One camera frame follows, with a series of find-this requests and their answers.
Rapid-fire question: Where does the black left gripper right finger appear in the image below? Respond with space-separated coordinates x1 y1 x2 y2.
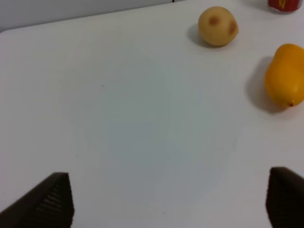
266 167 304 228

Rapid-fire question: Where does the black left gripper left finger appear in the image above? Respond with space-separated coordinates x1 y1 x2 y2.
0 172 75 228

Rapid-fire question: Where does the beige potato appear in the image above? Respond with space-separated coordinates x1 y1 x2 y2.
198 6 239 47

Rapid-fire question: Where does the orange mango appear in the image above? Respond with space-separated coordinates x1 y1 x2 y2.
264 44 304 109

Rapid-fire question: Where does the red drink can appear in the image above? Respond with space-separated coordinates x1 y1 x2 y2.
267 0 303 12

